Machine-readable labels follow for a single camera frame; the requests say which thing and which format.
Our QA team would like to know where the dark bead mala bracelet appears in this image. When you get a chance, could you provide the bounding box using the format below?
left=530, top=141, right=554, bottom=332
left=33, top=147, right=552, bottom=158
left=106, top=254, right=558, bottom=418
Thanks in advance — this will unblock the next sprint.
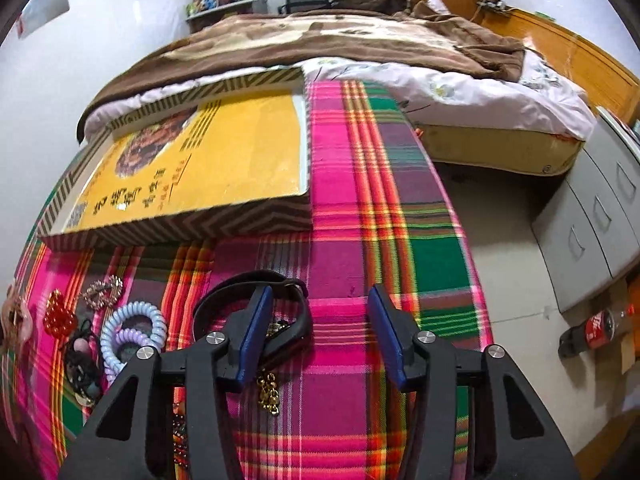
left=170, top=401, right=190, bottom=470

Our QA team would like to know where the cola bottle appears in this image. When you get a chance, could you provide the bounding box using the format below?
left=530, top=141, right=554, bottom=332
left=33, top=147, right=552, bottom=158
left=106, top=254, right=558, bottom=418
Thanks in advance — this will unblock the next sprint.
left=558, top=304, right=639, bottom=359

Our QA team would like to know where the yellow patterned box tray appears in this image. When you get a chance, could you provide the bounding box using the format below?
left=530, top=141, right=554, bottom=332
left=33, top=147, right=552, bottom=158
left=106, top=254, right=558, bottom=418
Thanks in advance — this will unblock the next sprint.
left=36, top=67, right=312, bottom=252

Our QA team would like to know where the purple spiral hair tie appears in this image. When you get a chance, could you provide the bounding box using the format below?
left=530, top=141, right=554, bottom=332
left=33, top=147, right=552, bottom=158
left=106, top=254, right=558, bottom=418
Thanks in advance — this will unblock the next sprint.
left=112, top=326, right=154, bottom=361

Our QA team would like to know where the brown blanket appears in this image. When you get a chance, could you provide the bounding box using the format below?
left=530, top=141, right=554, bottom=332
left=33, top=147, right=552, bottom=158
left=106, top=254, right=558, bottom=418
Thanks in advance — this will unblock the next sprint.
left=76, top=1, right=525, bottom=141

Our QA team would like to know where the plaid tablecloth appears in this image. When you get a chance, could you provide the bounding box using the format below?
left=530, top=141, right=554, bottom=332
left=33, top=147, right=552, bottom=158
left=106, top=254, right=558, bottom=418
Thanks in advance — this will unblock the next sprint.
left=16, top=80, right=492, bottom=479

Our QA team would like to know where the wall poster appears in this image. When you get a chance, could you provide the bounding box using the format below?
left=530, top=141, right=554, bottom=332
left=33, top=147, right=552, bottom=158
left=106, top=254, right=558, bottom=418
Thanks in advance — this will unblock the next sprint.
left=16, top=0, right=70, bottom=39

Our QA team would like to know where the wooden headboard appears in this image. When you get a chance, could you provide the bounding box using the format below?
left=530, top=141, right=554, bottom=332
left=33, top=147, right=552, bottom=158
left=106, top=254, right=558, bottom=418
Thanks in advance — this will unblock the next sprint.
left=480, top=9, right=639, bottom=124

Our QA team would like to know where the gold chain bracelet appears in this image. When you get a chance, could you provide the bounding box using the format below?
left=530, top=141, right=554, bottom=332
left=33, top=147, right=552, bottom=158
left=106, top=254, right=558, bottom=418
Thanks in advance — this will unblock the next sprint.
left=255, top=320, right=289, bottom=417

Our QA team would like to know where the black wristband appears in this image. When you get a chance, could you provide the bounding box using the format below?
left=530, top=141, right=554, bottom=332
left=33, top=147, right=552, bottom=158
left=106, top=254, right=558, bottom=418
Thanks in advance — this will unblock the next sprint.
left=192, top=270, right=311, bottom=368

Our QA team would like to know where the red bead bracelet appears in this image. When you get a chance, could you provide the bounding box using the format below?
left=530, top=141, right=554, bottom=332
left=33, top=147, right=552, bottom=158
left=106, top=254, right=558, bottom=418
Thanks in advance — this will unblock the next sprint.
left=42, top=288, right=78, bottom=339

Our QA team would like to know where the desk with items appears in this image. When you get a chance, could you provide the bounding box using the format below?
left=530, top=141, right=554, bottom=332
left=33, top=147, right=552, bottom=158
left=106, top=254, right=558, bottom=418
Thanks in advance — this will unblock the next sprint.
left=186, top=0, right=268, bottom=34

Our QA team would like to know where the bed with floral sheet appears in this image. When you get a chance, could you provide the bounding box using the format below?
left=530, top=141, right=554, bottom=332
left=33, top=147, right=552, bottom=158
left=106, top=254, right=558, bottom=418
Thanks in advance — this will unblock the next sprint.
left=81, top=0, right=598, bottom=177

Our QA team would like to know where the grey drawer cabinet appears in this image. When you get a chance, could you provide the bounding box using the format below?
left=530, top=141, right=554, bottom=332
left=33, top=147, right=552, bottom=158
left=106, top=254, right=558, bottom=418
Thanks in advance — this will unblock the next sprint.
left=532, top=107, right=639, bottom=312

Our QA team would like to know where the light blue spiral hair tie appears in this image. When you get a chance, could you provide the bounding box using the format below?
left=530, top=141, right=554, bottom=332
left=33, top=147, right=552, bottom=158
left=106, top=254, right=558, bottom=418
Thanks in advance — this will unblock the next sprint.
left=98, top=300, right=168, bottom=380

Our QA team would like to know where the translucent hair claw clip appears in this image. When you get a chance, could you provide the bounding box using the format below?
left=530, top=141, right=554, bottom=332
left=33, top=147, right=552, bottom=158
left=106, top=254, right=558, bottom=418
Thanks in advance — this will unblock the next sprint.
left=1, top=283, right=34, bottom=356

